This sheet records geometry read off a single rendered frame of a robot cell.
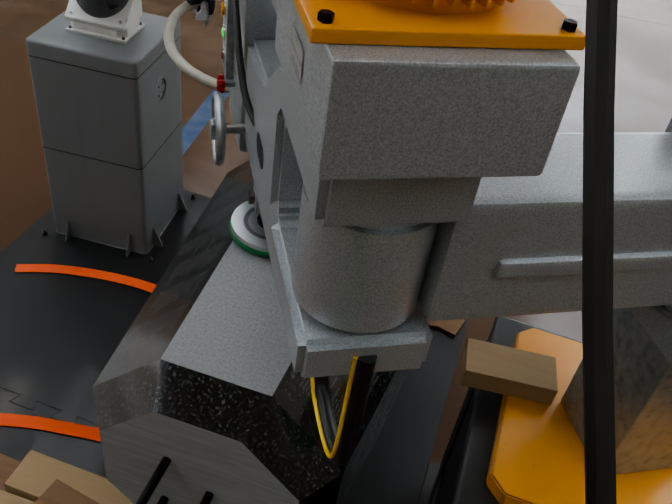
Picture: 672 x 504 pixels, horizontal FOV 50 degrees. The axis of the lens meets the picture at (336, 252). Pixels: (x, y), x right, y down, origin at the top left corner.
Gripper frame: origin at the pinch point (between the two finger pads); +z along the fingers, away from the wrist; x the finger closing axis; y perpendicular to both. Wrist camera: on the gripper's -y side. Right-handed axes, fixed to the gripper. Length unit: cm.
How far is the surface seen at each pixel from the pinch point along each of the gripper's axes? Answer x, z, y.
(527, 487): 168, -9, 37
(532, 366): 151, -9, 15
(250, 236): 84, -4, 42
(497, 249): 145, -70, 51
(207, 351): 106, -7, 70
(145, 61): -11.8, 19.8, 15.3
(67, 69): -27, 25, 37
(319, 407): 134, -21, 65
